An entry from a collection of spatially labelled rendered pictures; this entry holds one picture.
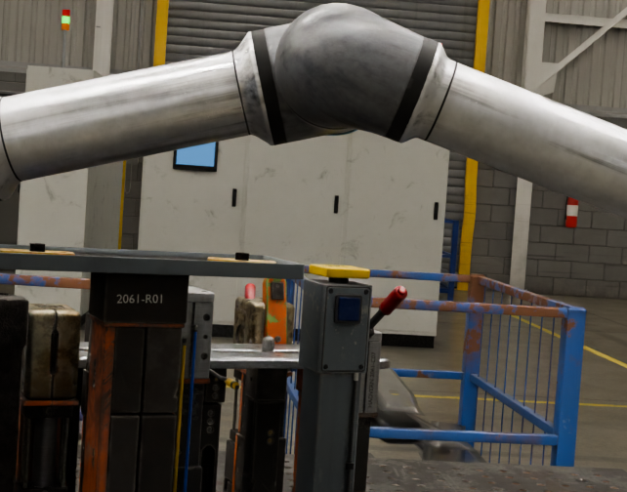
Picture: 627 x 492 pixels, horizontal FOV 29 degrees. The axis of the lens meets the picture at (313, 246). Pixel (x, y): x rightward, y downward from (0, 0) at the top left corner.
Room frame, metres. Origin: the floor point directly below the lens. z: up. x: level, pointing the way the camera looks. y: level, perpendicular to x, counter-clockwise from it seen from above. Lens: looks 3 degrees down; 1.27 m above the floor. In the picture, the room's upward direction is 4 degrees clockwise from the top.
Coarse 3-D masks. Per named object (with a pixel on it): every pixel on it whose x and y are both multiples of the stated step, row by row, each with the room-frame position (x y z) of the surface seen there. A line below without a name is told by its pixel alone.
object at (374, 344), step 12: (372, 336) 1.72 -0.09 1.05; (372, 348) 1.72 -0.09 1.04; (372, 360) 1.72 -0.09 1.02; (372, 372) 1.72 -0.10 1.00; (372, 384) 1.72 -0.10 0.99; (360, 396) 1.71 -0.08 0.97; (372, 396) 1.72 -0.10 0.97; (360, 408) 1.71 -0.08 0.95; (372, 408) 1.72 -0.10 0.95; (360, 420) 1.72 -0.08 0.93; (360, 432) 1.73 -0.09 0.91; (360, 444) 1.73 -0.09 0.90; (360, 456) 1.73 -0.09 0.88; (360, 468) 1.73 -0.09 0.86; (360, 480) 1.73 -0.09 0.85
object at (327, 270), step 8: (312, 272) 1.56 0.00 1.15; (320, 272) 1.53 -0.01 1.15; (328, 272) 1.52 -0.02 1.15; (336, 272) 1.52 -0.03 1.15; (344, 272) 1.53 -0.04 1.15; (352, 272) 1.53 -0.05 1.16; (360, 272) 1.54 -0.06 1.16; (368, 272) 1.54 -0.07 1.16; (328, 280) 1.55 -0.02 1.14; (336, 280) 1.54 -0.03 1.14; (344, 280) 1.55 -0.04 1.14
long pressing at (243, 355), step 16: (80, 352) 1.73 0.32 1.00; (224, 352) 1.83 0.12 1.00; (240, 352) 1.84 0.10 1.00; (256, 352) 1.85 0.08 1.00; (272, 352) 1.87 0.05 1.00; (224, 368) 1.75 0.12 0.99; (240, 368) 1.76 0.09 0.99; (256, 368) 1.77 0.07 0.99; (272, 368) 1.78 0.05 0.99; (288, 368) 1.79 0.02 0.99; (384, 368) 1.86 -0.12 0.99
